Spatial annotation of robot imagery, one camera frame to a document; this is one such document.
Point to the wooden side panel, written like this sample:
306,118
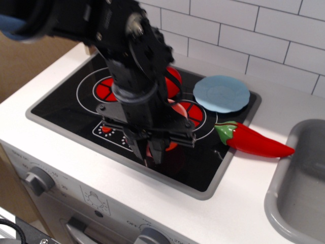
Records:
20,62

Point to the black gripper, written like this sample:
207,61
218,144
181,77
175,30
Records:
146,117

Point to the light blue toy plate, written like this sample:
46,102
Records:
222,94

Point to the grey toy sink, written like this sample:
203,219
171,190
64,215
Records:
294,202

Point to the white toy oven front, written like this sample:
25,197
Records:
85,199

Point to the red toy chili pepper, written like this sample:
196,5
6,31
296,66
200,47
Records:
242,138

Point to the grey temperature knob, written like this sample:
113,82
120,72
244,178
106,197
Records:
151,236

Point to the pink toy cup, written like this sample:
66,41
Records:
181,110

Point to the black toy stovetop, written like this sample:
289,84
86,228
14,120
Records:
69,109

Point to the grey oven door handle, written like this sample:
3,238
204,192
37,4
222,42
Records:
76,229

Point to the grey timer knob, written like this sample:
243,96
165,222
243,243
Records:
39,181

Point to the red toy apple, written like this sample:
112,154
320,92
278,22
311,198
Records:
173,82

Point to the black device with cable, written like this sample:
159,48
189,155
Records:
21,237

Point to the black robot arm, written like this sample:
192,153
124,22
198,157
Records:
135,53

